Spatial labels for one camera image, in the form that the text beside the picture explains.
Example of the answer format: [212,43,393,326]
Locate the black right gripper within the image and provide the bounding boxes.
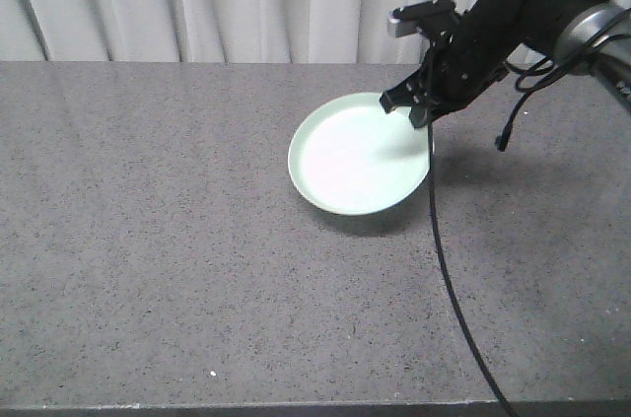
[379,0,573,129]

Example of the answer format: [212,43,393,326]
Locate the light green round plate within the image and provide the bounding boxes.
[287,92,430,216]

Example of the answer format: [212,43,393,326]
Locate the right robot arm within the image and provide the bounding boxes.
[380,0,630,128]

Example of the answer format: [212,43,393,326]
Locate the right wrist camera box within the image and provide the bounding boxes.
[387,0,460,40]

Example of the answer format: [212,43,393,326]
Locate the long black cable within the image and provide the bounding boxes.
[426,46,520,417]

